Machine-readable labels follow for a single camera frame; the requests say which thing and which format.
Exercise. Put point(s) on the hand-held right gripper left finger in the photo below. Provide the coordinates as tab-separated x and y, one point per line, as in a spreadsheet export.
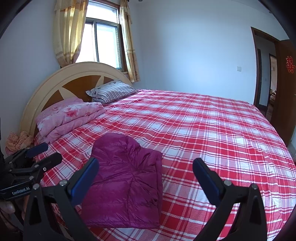
84	178

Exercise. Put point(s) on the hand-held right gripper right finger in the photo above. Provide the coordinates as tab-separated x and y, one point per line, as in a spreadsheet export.
208	180

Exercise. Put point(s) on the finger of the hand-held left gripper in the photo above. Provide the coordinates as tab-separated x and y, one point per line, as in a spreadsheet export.
49	160
37	149

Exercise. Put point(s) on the purple down jacket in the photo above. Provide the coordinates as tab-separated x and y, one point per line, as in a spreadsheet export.
129	180

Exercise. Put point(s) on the person's left hand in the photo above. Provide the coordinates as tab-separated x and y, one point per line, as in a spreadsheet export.
7	206

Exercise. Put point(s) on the orange dotted cloth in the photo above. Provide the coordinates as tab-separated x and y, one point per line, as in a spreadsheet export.
17	141

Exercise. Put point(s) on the pink floral quilt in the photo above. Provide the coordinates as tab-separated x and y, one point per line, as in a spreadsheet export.
69	115

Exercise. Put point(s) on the bed with red plaid sheet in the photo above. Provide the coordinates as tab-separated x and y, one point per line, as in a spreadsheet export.
196	127

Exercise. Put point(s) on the cream wooden bed headboard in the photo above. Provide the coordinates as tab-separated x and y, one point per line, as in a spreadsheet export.
69	69

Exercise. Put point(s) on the striped pillow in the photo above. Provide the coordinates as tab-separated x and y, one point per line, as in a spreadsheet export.
113	91

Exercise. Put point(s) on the brown wooden door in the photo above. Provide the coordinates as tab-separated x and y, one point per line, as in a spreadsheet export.
284	104

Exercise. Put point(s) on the wide yellow curtain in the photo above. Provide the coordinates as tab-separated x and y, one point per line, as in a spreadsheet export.
67	34

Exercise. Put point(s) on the window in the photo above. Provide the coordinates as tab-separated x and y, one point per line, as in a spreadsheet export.
106	41

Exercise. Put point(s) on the narrow yellow curtain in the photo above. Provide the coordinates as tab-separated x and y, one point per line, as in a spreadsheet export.
129	46

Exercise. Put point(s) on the red paper door decoration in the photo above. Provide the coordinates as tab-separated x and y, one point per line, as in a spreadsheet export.
290	64

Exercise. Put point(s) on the brown door frame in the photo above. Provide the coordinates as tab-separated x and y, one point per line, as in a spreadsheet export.
255	69

